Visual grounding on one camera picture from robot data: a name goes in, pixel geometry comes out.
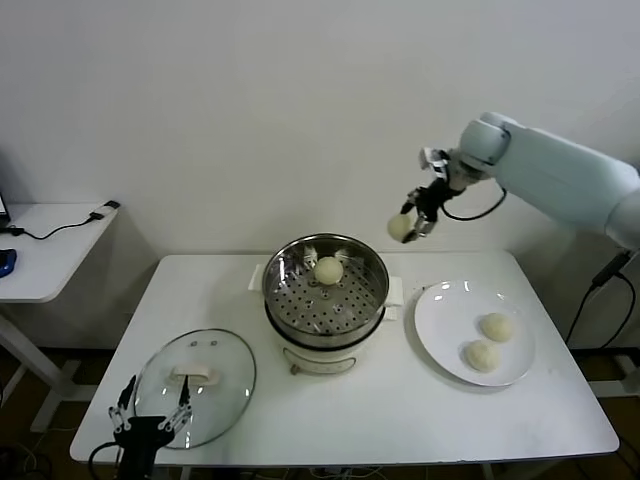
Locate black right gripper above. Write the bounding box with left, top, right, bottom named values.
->
left=400, top=175, right=459, bottom=245

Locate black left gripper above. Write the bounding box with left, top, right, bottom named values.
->
left=108, top=374, right=194, bottom=480

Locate white steamed baozi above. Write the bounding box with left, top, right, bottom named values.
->
left=387, top=212, right=417, bottom=244
left=463, top=339, right=501, bottom=374
left=479, top=312, right=515, bottom=344
left=313, top=256, right=344, bottom=287

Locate glass lid with cream handle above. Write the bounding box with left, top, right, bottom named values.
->
left=133, top=328, right=258, bottom=450

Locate stainless steel steamer basket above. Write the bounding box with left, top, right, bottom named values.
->
left=248, top=232, right=404, bottom=349

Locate white round plate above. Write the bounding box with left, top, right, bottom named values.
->
left=413, top=279, right=537, bottom=387

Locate white electric cooker base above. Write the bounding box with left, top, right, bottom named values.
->
left=264, top=299, right=404, bottom=375

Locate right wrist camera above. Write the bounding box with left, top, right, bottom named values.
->
left=418, top=147, right=451, bottom=179

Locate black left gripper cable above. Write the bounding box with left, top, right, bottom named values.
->
left=88, top=440, right=124, bottom=480

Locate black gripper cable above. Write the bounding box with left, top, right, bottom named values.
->
left=88, top=440, right=124, bottom=480
left=439, top=184, right=509, bottom=221

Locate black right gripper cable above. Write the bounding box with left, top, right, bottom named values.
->
left=439, top=184, right=509, bottom=221

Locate black wall power cable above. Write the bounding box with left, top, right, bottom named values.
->
left=564, top=249, right=640, bottom=351

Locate black cable on side table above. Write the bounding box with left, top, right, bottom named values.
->
left=0, top=212, right=106, bottom=242

